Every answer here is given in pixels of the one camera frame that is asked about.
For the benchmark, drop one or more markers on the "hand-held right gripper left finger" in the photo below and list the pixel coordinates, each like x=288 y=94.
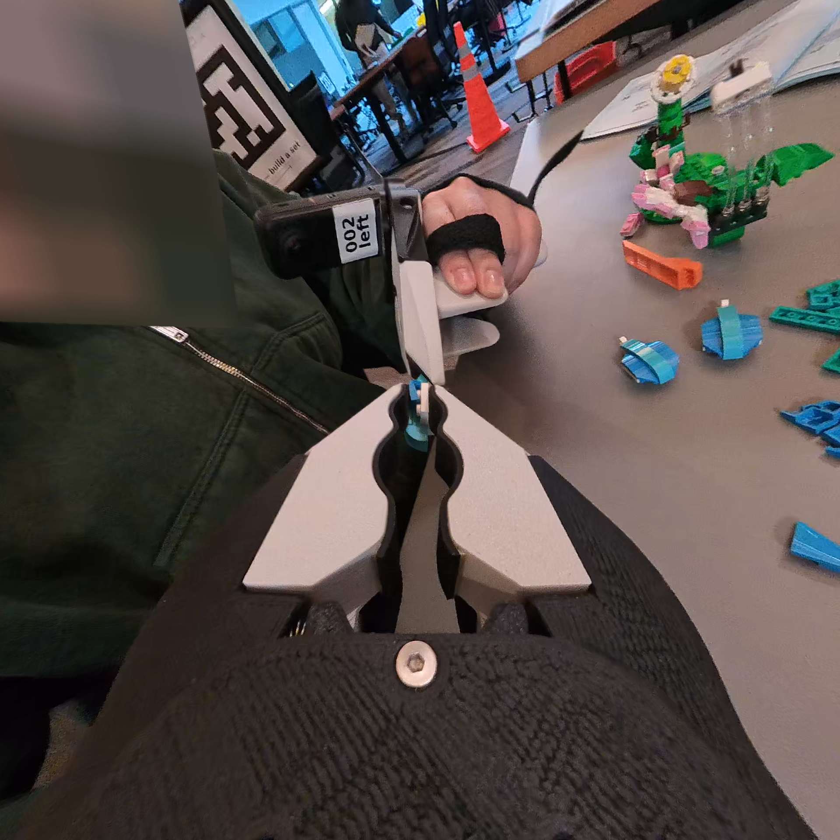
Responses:
x=308 y=525

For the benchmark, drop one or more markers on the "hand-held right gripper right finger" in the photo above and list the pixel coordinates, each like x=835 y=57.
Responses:
x=512 y=525

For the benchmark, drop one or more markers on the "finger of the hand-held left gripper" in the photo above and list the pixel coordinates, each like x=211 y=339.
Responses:
x=423 y=328
x=476 y=338

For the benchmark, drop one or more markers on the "small blue teal lego assembly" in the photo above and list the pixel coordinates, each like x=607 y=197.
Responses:
x=418 y=413

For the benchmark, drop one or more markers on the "blue lego leaf assembly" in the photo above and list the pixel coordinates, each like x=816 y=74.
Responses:
x=649 y=362
x=730 y=331

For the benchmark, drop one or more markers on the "orange lego brick separator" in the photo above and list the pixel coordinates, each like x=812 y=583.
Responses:
x=659 y=262

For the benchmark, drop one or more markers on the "green pink lego flower model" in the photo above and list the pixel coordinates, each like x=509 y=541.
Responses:
x=695 y=177

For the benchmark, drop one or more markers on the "blue lego wedge plate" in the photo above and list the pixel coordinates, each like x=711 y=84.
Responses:
x=817 y=548

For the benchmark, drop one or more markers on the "group of blue lego wedges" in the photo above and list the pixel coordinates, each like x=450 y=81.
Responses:
x=817 y=420

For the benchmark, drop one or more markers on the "group of teal green lego plates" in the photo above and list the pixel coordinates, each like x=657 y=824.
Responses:
x=810 y=315

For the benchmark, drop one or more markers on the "lego instruction booklet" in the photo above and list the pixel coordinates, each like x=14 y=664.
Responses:
x=787 y=46

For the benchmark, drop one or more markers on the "person's left hand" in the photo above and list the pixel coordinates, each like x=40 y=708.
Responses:
x=518 y=236

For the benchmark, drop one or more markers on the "black white pattern sign board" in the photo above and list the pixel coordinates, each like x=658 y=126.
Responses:
x=229 y=98

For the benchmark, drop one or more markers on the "wooden office desk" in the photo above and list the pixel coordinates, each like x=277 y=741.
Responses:
x=367 y=80

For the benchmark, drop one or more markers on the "dark green zip jacket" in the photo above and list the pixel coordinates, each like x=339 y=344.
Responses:
x=131 y=459

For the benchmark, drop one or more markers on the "black office chair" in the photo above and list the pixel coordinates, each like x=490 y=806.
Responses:
x=423 y=75

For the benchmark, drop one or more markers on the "orange traffic cone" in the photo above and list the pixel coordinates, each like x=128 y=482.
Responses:
x=479 y=105

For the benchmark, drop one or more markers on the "red plastic box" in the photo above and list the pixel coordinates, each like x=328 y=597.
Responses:
x=587 y=69

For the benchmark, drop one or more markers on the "wooden table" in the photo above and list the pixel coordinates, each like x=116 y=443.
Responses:
x=590 y=34

